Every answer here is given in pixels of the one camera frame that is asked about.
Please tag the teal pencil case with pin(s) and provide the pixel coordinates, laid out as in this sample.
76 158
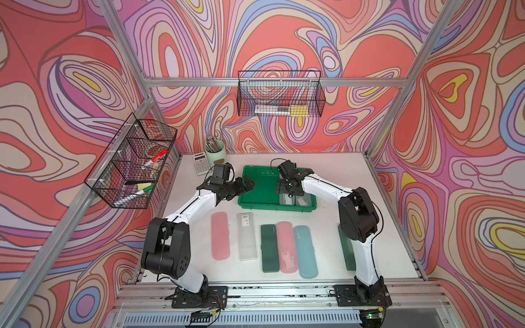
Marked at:
305 252

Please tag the dark green translucent pencil case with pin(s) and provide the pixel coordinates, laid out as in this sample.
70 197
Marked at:
347 249

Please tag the red marker in basket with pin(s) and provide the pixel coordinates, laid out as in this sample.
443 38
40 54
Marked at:
155 159

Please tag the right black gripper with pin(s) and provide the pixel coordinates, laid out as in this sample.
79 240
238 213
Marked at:
281 188

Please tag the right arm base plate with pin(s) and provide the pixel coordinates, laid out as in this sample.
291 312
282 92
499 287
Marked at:
360 295

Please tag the clear rectangular pencil case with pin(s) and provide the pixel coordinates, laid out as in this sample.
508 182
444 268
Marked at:
246 237

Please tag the green pen holder cup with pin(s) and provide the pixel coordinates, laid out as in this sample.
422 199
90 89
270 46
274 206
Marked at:
216 158

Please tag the green white marker in basket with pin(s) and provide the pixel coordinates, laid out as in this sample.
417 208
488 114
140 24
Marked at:
135 195

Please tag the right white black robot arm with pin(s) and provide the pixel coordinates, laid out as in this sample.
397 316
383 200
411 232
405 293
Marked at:
358 220

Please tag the black wire basket on left wall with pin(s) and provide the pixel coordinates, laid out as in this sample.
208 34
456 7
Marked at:
122 173

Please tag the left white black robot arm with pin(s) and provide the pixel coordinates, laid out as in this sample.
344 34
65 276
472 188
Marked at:
167 246

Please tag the pink pencil case with sticker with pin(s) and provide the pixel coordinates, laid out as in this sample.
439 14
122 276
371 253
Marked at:
287 252

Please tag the white calculator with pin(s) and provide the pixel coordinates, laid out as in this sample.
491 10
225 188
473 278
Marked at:
201 163

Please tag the pencils in cup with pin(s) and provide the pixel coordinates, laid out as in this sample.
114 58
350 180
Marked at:
213 145

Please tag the yellow box in back basket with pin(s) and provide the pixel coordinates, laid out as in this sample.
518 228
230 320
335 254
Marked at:
299 111

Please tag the clear box in back basket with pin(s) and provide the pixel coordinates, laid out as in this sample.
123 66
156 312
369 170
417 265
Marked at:
272 110

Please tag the black wire basket on wall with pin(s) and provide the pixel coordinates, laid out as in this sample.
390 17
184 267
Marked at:
122 173
280 87

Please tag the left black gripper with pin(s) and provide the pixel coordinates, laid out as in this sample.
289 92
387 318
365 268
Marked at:
240 188

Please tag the aluminium mounting rail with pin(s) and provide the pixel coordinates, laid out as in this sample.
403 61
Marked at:
408 303

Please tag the black wire basket on back wall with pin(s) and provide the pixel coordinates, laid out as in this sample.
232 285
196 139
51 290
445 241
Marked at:
280 87

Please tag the green plastic storage tray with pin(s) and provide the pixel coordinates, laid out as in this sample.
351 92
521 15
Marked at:
264 196

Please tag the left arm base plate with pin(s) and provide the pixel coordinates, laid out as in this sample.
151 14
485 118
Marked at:
215 297

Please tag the pink pencil case far left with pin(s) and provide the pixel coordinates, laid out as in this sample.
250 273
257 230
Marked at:
220 236

